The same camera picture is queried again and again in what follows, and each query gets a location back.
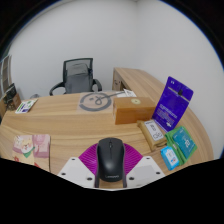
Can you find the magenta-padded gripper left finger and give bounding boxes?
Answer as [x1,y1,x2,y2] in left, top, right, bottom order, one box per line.
[57,143,101,188]

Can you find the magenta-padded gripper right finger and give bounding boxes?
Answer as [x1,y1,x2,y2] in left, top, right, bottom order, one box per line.
[123,143,166,188]

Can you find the black computer mouse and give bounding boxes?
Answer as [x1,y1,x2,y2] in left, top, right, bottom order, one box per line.
[95,137,126,183]

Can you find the pink cartoon print mouse pad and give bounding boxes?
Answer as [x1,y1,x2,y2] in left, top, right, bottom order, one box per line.
[12,133,51,173]

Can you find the small blue packet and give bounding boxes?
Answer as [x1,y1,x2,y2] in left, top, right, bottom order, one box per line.
[159,145,181,171]

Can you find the tan snack packet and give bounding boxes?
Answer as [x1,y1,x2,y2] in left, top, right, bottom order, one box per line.
[136,119,167,152]

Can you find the green packet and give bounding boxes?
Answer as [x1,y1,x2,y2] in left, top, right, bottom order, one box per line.
[165,125,198,164]

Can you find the orange-brown cardboard box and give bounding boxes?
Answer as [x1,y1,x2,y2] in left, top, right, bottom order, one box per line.
[112,96,157,126]

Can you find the purple pouch package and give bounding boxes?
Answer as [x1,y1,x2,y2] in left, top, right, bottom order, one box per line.
[152,76,195,133]

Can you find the white paper card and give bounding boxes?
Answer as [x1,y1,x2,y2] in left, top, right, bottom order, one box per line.
[123,88,138,98]

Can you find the white and green leaflet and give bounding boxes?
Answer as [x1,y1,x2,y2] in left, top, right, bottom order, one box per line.
[14,98,38,115]

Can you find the wooden side desk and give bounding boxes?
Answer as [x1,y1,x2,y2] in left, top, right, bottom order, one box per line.
[112,67,214,164]

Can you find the black box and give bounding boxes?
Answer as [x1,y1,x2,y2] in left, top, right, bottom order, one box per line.
[3,83,18,103]

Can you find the black mesh office chair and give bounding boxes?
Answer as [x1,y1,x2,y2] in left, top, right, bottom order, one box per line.
[49,57,103,97]

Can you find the wooden shelf unit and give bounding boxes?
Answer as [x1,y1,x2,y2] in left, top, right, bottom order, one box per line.
[0,54,13,98]

